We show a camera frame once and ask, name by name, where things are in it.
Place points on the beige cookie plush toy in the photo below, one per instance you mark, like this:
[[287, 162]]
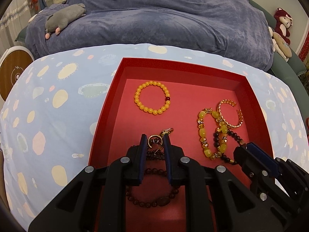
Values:
[[282, 46]]

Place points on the grey plush toy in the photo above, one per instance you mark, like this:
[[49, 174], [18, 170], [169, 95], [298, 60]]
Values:
[[65, 17]]

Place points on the green sofa frame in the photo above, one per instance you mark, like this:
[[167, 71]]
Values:
[[292, 65]]

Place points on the small white plush toy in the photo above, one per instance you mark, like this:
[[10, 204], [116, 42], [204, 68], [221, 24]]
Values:
[[270, 36]]

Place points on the blue velvet blanket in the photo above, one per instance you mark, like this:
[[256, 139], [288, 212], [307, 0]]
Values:
[[169, 24]]

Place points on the white sheer curtain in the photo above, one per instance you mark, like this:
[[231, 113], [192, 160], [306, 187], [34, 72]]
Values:
[[14, 14]]

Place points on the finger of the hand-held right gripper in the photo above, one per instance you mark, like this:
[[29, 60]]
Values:
[[243, 160], [262, 156]]

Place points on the red cardboard box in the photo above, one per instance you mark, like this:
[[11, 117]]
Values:
[[183, 96]]

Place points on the gold hoop earring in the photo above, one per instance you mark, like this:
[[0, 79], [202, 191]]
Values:
[[166, 131]]

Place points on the red monkey plush toy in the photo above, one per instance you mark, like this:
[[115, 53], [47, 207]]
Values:
[[283, 24]]

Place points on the light blue printed bedsheet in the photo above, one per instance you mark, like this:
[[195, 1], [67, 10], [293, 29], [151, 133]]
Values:
[[60, 125]]

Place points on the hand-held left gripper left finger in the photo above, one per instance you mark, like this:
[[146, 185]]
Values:
[[142, 160]]

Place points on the white round wooden device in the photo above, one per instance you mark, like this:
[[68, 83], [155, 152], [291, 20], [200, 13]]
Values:
[[14, 72]]

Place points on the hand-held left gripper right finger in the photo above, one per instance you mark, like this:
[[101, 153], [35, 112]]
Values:
[[168, 162]]

